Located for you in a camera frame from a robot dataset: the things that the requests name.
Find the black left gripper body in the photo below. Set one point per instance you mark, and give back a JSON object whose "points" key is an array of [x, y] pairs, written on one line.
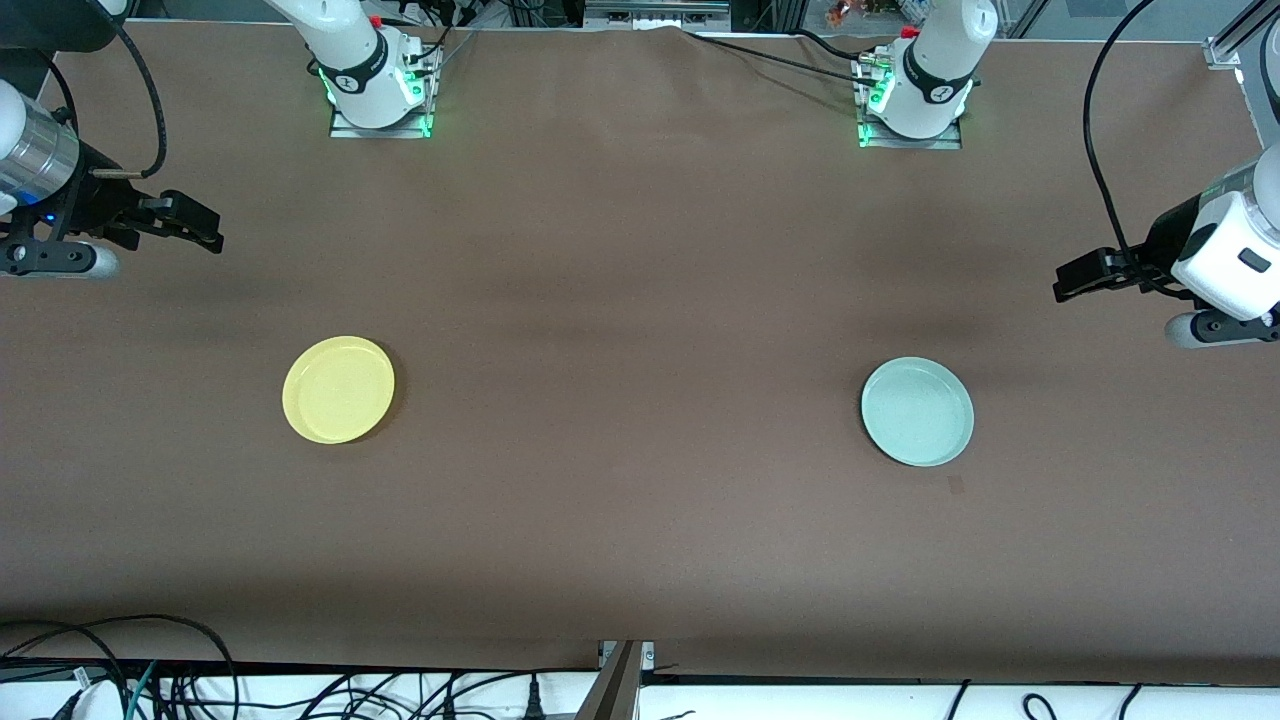
{"points": [[1163, 241]]}

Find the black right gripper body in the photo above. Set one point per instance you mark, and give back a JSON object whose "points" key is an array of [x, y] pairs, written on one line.
{"points": [[93, 200]]}

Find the pale green plate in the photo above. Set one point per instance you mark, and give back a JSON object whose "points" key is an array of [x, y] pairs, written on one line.
{"points": [[917, 412]]}

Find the yellow plate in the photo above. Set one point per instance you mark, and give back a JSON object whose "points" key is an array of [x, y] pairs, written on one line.
{"points": [[338, 390]]}

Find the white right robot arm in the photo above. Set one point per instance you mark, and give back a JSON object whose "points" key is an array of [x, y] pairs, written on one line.
{"points": [[360, 60]]}

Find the brown table cover sheet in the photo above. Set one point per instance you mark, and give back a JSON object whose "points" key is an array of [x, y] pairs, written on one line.
{"points": [[640, 250]]}

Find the white plug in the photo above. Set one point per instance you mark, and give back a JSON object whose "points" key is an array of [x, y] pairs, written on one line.
{"points": [[95, 700]]}

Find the black power plug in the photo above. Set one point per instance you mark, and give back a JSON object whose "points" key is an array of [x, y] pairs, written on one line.
{"points": [[535, 705]]}

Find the dark metal beam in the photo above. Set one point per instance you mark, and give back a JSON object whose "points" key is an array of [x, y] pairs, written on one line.
{"points": [[610, 690]]}

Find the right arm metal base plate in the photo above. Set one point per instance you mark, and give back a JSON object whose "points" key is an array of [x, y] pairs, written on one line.
{"points": [[345, 128]]}

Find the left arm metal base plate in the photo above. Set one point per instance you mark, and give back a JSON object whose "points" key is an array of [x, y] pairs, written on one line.
{"points": [[950, 140]]}

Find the aluminium extrusion post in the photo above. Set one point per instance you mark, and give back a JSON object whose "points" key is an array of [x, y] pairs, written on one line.
{"points": [[1225, 50]]}

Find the aluminium frame rail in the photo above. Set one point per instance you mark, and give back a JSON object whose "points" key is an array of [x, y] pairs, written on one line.
{"points": [[650, 12]]}

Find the silver metal bracket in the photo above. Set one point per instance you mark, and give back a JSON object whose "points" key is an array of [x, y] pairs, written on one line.
{"points": [[648, 655]]}

